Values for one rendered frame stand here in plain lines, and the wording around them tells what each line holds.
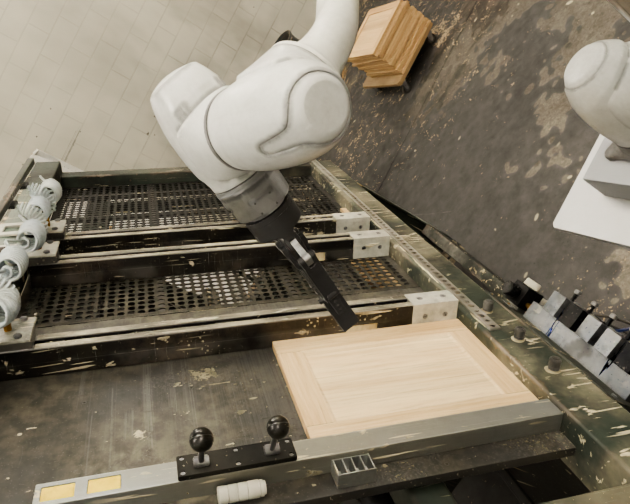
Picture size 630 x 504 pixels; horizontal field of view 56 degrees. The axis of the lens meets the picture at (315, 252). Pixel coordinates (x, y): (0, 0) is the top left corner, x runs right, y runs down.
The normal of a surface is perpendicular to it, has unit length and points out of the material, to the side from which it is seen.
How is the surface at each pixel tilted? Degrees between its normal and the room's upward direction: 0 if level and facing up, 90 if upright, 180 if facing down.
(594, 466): 31
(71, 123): 90
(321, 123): 96
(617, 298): 0
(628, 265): 0
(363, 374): 59
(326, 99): 97
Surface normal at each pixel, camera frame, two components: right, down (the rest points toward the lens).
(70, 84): 0.36, 0.22
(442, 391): 0.02, -0.92
